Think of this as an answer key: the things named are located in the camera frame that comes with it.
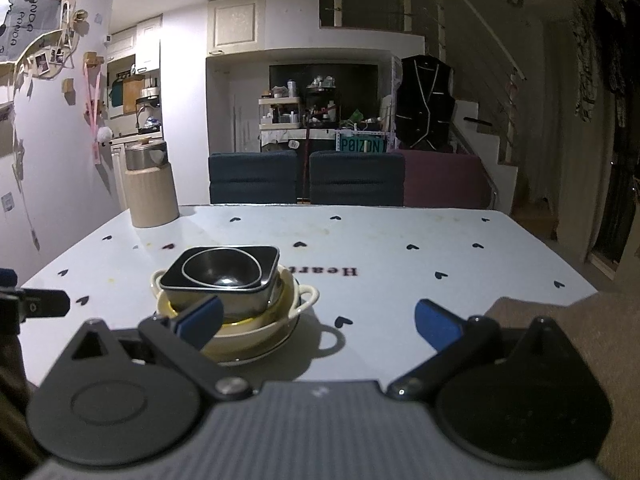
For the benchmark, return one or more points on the white shelf cart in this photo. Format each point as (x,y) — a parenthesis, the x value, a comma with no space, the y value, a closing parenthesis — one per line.
(280,115)

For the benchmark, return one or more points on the small floral bowl yellow rim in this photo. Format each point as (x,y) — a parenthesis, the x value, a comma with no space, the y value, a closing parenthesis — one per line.
(250,325)

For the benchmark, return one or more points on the pink ribbon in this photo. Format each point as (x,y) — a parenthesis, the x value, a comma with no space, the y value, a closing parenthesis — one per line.
(94,110)

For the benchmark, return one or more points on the round steel bowl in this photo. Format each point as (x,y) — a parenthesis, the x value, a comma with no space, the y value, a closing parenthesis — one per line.
(222,270)

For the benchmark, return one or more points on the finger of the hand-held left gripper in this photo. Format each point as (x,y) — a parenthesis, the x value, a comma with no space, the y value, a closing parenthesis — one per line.
(6,277)
(47,304)

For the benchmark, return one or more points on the black vest white trim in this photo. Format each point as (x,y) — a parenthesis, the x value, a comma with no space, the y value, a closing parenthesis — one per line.
(425,105)

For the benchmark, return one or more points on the steel pot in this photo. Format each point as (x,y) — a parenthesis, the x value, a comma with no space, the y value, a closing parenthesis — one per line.
(145,156)

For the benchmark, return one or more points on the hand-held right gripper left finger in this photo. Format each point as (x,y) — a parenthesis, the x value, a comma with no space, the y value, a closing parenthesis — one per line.
(200,322)

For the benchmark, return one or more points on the small steel rectangular tray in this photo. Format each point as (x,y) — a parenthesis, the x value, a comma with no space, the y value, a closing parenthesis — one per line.
(172,274)

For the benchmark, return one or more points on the beige canister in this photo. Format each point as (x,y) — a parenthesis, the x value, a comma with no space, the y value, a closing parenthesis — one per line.
(150,200)

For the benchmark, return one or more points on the wall photo display board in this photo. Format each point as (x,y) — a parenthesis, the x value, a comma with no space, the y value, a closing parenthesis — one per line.
(30,20)

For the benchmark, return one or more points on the white panel cupboard door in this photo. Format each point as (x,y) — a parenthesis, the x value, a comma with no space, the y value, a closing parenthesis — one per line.
(235,22)

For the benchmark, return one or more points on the dark blue chair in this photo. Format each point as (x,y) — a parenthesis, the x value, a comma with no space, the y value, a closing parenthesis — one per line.
(357,180)
(252,177)

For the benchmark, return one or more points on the maroon sofa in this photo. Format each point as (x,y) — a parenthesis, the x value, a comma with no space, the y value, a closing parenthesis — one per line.
(445,180)

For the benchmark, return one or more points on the large steel rectangular tray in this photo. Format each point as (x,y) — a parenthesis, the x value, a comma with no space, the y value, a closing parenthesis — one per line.
(250,305)

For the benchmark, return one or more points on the wooden cutting board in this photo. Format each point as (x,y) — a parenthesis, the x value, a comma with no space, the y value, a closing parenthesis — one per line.
(134,95)

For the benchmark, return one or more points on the teal crate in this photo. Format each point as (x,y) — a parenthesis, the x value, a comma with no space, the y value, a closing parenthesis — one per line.
(360,146)

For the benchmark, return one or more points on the white square plate blue rim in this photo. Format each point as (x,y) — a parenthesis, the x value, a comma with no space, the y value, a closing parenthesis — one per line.
(250,361)

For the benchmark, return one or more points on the white upper cabinet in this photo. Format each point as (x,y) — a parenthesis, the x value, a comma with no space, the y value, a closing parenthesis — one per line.
(147,40)

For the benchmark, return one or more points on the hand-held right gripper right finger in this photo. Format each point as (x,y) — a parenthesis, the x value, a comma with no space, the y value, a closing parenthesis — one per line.
(437,325)

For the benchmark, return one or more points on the white kitchen cabinet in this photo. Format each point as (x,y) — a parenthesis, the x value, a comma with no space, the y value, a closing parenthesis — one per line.
(119,180)

